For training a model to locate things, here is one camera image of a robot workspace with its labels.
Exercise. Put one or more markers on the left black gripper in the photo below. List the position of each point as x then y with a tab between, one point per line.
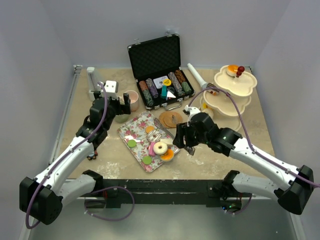
122	109

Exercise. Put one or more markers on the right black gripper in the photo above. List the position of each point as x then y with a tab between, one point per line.
183	129

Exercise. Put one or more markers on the metal tongs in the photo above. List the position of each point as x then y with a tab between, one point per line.
190	150

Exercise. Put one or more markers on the white wafer bar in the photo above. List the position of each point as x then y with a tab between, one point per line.
167	141

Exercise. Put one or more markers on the green ceramic cup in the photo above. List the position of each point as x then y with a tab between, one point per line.
121	118

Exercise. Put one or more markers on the chocolate drizzled white donut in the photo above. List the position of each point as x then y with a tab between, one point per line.
154	136

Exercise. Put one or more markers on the pink wafer sweet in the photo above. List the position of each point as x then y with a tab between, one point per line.
151	152

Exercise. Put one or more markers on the orange yellow small donut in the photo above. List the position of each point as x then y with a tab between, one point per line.
205	107

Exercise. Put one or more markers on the chocolate layered cake slice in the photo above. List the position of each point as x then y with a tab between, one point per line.
212	89

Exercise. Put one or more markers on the cream three-tier cake stand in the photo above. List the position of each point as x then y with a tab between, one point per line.
225	111

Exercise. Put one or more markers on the orange glazed donut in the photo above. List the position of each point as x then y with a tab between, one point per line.
232	70

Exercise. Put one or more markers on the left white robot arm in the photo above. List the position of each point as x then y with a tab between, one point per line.
44	196

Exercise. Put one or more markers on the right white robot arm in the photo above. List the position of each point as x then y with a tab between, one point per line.
289	185

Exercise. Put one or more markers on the pink ceramic cup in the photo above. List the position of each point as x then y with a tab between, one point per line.
134	100

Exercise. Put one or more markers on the woven rattan coaster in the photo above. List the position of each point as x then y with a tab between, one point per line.
171	119
161	119

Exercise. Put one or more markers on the floral serving tray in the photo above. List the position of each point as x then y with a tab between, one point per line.
134	129

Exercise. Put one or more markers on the orange round biscuit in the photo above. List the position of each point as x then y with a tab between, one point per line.
148	129

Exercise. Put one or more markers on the white clamp device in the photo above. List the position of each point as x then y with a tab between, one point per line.
92	81

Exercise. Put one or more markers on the green macaron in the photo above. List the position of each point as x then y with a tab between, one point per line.
147	160
131	143

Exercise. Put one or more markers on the black poker chip case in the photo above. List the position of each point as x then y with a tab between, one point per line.
156	59

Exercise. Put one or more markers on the owl figurine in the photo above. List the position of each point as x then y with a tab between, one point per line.
92	156

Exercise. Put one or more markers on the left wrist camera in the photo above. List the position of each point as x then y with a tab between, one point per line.
111	89

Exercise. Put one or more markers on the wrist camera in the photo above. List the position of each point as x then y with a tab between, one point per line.
190	111
111	89

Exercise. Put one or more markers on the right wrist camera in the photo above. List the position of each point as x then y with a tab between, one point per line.
190	111

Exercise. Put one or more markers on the black base frame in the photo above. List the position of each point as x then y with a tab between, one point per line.
211	193

